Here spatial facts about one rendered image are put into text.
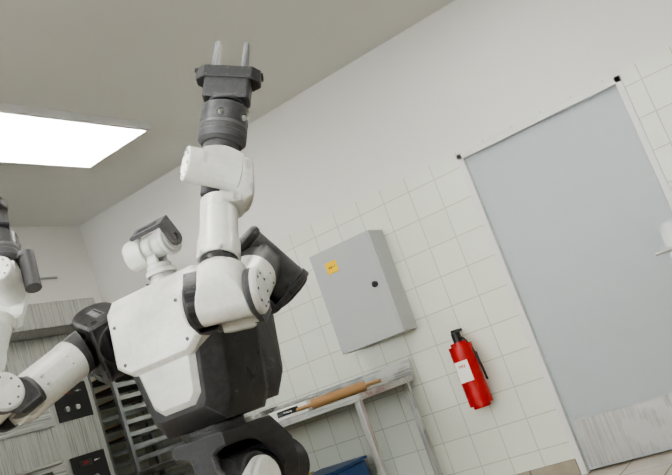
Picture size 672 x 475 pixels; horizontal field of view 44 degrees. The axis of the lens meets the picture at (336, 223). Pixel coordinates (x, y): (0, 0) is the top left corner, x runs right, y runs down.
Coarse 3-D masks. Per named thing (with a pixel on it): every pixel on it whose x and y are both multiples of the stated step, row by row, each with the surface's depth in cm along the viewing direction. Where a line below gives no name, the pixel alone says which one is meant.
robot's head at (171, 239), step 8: (152, 224) 170; (160, 224) 166; (168, 224) 168; (136, 232) 171; (144, 232) 168; (160, 232) 167; (168, 232) 167; (176, 232) 169; (160, 240) 167; (168, 240) 167; (176, 240) 168; (168, 248) 167; (176, 248) 169
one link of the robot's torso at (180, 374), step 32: (160, 288) 161; (128, 320) 163; (160, 320) 159; (128, 352) 162; (160, 352) 159; (192, 352) 157; (224, 352) 158; (256, 352) 168; (160, 384) 160; (192, 384) 156; (224, 384) 157; (256, 384) 165; (160, 416) 161; (192, 416) 158; (224, 416) 158
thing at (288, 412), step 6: (312, 396) 532; (318, 396) 536; (294, 402) 531; (300, 402) 522; (306, 402) 520; (276, 408) 537; (288, 408) 525; (294, 408) 523; (270, 414) 530; (276, 414) 528; (282, 414) 526; (288, 414) 524; (294, 414) 523; (276, 420) 528; (282, 420) 527
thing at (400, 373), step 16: (384, 368) 549; (400, 368) 543; (352, 384) 562; (384, 384) 506; (400, 384) 521; (304, 400) 583; (352, 400) 480; (304, 416) 498; (416, 416) 531; (368, 432) 478; (432, 448) 528; (160, 464) 559; (176, 464) 552; (384, 464) 477; (432, 464) 525
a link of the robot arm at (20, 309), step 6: (24, 300) 174; (0, 306) 174; (12, 306) 174; (18, 306) 174; (24, 306) 174; (0, 312) 166; (6, 312) 166; (12, 312) 173; (18, 312) 173; (24, 312) 174; (0, 318) 165; (6, 318) 166; (12, 318) 168; (18, 318) 170; (12, 324) 167; (18, 324) 170; (12, 330) 169
